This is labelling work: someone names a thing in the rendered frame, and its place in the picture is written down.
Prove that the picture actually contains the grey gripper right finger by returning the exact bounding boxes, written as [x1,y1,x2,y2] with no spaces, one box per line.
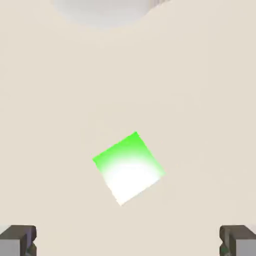
[218,224,256,256]

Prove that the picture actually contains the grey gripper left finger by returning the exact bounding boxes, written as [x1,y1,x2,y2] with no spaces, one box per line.
[0,224,38,256]

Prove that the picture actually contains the small green cube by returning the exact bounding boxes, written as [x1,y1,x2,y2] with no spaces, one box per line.
[92,130,166,207]

